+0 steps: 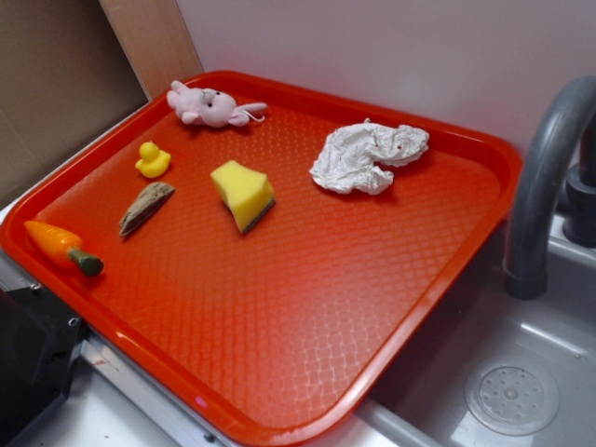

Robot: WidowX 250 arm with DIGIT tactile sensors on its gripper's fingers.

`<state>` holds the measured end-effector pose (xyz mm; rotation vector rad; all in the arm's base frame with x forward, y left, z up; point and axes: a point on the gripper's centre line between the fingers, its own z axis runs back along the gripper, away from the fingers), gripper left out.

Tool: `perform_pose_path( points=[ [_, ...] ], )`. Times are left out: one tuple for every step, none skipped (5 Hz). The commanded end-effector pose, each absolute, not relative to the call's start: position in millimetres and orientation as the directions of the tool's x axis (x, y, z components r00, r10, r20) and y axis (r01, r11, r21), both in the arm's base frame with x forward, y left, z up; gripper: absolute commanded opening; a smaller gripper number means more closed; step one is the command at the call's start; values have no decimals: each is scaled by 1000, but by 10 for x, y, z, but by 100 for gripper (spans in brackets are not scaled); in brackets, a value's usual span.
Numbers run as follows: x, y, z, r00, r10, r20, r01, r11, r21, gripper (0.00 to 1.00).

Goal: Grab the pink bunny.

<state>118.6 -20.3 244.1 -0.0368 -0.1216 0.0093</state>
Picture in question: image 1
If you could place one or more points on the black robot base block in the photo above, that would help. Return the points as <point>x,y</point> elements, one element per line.
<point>41,339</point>

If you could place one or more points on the pink plush bunny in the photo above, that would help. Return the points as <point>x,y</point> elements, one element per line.
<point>212,108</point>

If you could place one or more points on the red plastic tray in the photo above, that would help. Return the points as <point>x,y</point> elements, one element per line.
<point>274,335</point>

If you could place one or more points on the yellow sponge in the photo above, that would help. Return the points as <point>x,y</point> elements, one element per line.
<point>247,193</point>

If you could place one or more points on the crumpled white paper towel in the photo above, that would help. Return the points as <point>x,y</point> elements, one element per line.
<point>359,157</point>

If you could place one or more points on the brown wood piece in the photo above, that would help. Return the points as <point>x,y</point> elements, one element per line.
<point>145,205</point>

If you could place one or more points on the yellow rubber duck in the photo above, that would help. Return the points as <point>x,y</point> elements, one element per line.
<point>153,161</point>

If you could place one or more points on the orange toy carrot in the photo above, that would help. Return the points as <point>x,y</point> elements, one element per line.
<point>63,247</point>

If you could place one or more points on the grey toy sink basin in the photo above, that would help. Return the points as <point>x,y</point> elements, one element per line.
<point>487,369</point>

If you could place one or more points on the wooden board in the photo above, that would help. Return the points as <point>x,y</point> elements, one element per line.
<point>155,40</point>

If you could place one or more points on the grey toy faucet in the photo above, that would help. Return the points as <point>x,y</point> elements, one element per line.
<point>558,175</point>

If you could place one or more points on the brown cardboard panel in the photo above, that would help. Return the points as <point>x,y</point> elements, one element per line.
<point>65,80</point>

